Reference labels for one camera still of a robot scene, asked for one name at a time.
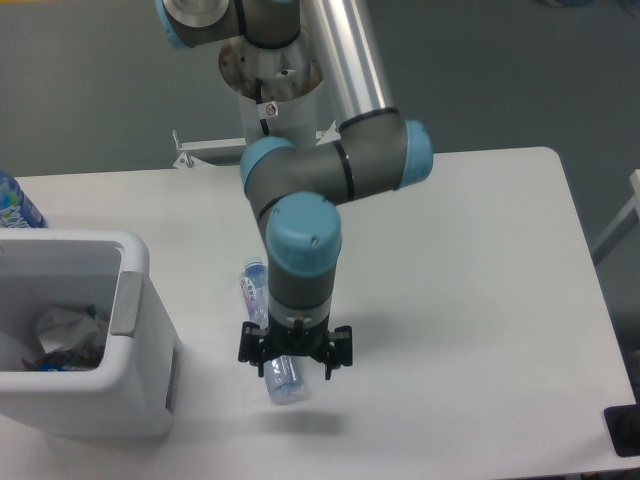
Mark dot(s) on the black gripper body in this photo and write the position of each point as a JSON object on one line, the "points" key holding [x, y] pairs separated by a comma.
{"points": [[297, 341]]}

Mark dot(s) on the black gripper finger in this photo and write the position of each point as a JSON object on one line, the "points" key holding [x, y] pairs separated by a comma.
{"points": [[338, 350], [255, 346]]}

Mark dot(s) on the clear plastic water bottle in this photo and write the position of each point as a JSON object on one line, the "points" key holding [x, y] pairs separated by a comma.
{"points": [[282, 375]]}

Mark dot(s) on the white paper wrapper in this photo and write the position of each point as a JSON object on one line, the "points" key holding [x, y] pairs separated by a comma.
{"points": [[61, 329]]}

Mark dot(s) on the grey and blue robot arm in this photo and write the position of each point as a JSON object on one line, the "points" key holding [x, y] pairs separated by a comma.
{"points": [[294, 191]]}

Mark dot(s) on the white plastic trash can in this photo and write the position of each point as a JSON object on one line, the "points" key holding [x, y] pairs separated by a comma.
{"points": [[131, 392]]}

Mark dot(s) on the colourful snack wrapper in bin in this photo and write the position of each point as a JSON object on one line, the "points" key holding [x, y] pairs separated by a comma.
{"points": [[64, 361]]}

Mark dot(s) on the blue labelled bottle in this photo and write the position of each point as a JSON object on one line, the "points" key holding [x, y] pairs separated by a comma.
{"points": [[17, 210]]}

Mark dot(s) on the black device at table edge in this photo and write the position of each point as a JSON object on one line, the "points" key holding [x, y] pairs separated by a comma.
{"points": [[623, 426]]}

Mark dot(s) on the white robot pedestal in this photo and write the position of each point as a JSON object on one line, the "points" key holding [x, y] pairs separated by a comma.
{"points": [[277, 107]]}

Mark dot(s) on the white frame at right edge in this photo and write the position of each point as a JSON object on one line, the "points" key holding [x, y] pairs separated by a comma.
{"points": [[620, 226]]}

